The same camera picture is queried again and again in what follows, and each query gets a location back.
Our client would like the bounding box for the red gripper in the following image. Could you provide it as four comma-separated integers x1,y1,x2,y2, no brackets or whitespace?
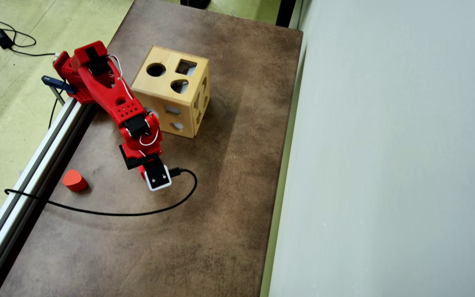
119,126,164,179

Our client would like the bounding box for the black object at table end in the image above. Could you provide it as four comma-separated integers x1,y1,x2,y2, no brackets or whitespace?
180,0,212,9

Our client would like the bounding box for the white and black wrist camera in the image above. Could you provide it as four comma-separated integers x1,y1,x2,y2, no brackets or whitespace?
144,158,172,192

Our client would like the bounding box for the black cable under clamp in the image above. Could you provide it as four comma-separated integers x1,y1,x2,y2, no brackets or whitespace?
48,98,59,129

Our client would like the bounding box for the aluminium profile rail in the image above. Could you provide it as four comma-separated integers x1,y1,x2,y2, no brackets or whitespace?
0,97,94,297

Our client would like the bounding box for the red rounded triangle block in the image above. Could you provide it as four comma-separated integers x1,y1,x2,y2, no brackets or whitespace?
62,169,88,192

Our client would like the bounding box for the black vertical post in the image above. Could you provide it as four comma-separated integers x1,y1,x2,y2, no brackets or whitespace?
276,0,298,28

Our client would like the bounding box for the wooden shape sorter box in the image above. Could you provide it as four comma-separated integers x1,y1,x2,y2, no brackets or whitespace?
131,45,210,139

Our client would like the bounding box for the thin black adapter cable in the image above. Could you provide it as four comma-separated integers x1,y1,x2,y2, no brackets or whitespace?
0,20,56,57

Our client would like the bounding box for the black camera cable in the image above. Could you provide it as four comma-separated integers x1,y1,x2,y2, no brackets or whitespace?
5,167,198,217

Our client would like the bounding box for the black power adapter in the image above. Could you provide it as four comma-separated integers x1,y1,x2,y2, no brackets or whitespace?
0,28,14,50

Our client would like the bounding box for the blue clamp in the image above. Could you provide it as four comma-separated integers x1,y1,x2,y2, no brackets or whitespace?
42,75,77,106

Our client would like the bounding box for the white servo wire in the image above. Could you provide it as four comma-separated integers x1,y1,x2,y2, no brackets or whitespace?
139,118,160,147
108,54,134,100

